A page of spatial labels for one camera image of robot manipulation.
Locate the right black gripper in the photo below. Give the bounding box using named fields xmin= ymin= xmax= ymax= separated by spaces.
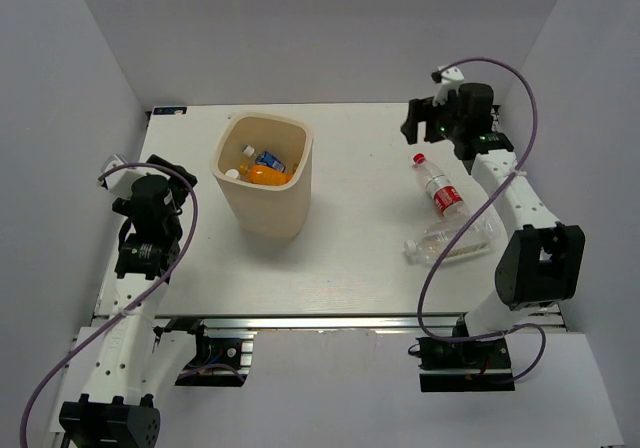
xmin=398 ymin=90 xmax=463 ymax=146

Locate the small red label bottle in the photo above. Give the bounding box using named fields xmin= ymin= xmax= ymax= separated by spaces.
xmin=225 ymin=168 xmax=242 ymax=180

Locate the orange bottle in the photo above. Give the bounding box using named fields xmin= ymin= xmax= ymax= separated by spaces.
xmin=238 ymin=164 xmax=293 ymax=186

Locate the blue label bottle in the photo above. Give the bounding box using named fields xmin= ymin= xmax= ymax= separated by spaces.
xmin=241 ymin=145 xmax=286 ymax=173

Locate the large clear ribbed bottle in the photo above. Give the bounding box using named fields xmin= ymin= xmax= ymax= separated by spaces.
xmin=404 ymin=215 xmax=502 ymax=266

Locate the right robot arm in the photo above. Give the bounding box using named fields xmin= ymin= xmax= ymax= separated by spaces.
xmin=401 ymin=83 xmax=585 ymax=367

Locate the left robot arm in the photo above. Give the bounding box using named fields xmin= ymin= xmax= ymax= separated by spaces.
xmin=59 ymin=155 xmax=212 ymax=447

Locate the cream plastic bin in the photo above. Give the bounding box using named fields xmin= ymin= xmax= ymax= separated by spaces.
xmin=210 ymin=112 xmax=313 ymax=239

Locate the red cap red label bottle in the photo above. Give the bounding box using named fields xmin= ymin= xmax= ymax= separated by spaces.
xmin=412 ymin=153 xmax=470 ymax=220

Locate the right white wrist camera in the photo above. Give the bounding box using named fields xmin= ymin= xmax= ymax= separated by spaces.
xmin=431 ymin=66 xmax=465 ymax=107

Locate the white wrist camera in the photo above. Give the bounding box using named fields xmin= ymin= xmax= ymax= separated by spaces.
xmin=431 ymin=66 xmax=465 ymax=107
xmin=97 ymin=154 xmax=148 ymax=200

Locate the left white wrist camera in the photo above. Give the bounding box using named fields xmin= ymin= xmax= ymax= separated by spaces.
xmin=97 ymin=154 xmax=148 ymax=200

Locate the aluminium frame rail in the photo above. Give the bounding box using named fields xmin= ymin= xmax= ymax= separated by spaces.
xmin=92 ymin=313 xmax=566 ymax=334

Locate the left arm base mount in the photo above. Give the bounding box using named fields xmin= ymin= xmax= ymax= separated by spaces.
xmin=153 ymin=317 xmax=249 ymax=387

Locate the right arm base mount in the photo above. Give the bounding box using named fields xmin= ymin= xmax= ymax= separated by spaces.
xmin=408 ymin=318 xmax=515 ymax=393

